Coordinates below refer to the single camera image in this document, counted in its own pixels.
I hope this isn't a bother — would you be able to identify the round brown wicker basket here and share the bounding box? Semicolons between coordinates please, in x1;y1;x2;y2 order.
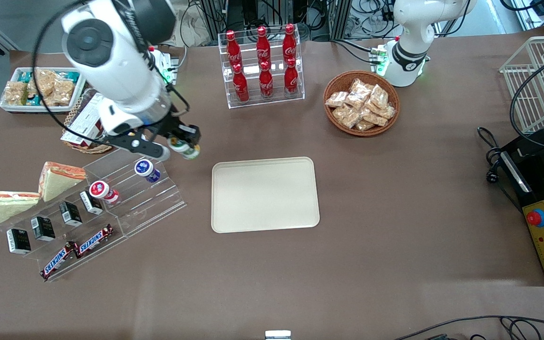
323;71;400;137

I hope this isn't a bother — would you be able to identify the red gum bottle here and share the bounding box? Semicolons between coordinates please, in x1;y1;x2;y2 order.
89;181;120;204

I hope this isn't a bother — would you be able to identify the black looping cable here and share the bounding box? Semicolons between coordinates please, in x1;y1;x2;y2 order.
510;46;544;153

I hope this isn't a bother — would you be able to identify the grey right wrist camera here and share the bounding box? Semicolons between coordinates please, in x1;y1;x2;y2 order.
128;139;171;162

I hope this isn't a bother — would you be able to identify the white wire basket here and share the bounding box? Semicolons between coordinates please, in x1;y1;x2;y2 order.
499;35;544;136

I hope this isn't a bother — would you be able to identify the black control box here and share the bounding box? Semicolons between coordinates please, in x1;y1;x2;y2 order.
498;127;544;287

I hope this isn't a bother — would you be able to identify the blue gum bottle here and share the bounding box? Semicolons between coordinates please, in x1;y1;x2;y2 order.
134;159;162;184

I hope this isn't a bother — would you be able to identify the cream plastic tray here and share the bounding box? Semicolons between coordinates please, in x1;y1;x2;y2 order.
212;157;321;234

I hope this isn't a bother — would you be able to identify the oval light wicker basket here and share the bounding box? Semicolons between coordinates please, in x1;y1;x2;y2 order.
63;88;115;155

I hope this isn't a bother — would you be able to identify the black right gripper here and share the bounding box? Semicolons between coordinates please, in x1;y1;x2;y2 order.
106;112;202;153

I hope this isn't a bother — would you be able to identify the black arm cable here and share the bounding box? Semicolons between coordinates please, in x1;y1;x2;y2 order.
31;0;191;148

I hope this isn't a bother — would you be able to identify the triangular sandwich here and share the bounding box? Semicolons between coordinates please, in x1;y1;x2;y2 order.
38;161;87;203
0;191;41;226

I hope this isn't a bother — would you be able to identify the crumpled brown paper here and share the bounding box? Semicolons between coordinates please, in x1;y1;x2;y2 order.
174;6;217;48

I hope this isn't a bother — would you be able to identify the red cola bottle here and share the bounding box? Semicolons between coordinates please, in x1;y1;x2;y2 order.
258;60;274;100
256;26;272;66
232;63;249;103
282;24;298;63
225;30;242;69
284;58;299;97

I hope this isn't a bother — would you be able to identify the red and white box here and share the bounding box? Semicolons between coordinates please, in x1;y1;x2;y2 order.
60;92;106;146

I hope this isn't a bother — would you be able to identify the small black carton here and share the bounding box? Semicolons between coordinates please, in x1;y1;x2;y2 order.
79;190;104;216
59;202;83;227
31;216;56;242
7;229;32;255

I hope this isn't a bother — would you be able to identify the white connector block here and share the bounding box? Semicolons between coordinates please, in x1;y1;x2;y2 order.
369;40;389;76
152;47;181;86

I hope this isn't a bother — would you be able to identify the clear acrylic bottle rack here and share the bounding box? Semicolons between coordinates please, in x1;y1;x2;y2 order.
218;28;306;110

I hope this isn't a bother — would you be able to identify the green gum bottle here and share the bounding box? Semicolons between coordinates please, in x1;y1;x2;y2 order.
168;138;201;161

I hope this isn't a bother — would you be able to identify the white rectangular bin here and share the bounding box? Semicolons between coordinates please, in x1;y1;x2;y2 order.
0;67;88;114

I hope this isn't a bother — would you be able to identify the clear acrylic stepped shelf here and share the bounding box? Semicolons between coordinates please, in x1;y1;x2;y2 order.
0;144;187;283

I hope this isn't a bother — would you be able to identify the black coiled cable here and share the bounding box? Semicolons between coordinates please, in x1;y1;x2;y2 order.
477;126;506;186

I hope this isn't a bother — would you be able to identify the Snickers chocolate bar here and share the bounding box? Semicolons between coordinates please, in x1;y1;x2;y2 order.
74;224;114;258
41;242;78;281

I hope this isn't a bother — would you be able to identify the long black cable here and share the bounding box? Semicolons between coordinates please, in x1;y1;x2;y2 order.
394;315;544;340

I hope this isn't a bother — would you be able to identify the brown cracker packet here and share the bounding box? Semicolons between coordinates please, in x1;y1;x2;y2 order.
3;81;29;106
48;79;76;106
28;69;58;96

